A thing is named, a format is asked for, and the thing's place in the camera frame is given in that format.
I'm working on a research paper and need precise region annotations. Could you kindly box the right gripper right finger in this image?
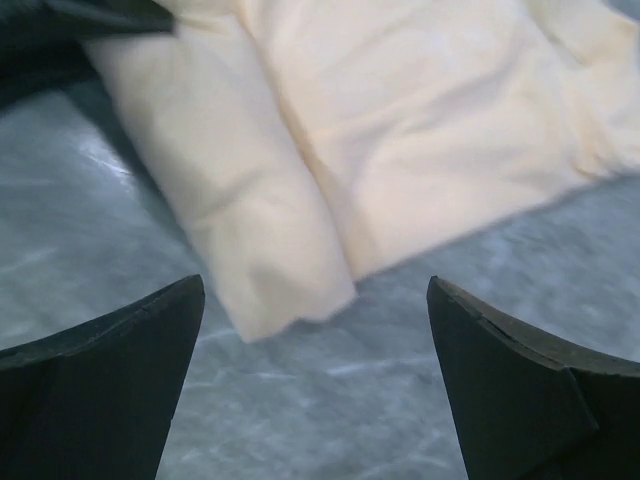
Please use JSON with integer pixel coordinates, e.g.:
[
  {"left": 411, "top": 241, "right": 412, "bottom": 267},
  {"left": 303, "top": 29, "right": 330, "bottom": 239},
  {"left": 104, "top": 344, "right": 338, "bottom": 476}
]
[{"left": 427, "top": 277, "right": 639, "bottom": 480}]

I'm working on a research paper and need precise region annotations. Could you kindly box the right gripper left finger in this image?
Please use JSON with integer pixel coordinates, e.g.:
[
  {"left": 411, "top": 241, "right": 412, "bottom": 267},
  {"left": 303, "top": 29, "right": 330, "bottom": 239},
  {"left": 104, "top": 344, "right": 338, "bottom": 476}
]
[{"left": 1, "top": 275, "right": 205, "bottom": 480}]

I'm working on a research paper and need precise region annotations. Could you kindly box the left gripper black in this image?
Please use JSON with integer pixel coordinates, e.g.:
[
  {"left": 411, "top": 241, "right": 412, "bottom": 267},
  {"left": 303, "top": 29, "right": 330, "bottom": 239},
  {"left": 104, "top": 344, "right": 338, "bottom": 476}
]
[{"left": 1, "top": 1, "right": 174, "bottom": 108}]

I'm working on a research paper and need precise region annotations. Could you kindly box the cream yellow t shirt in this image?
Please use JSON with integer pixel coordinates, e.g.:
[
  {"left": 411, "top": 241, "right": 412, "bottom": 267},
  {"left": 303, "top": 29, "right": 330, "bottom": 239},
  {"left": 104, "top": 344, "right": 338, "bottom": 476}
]
[{"left": 85, "top": 1, "right": 639, "bottom": 341}]

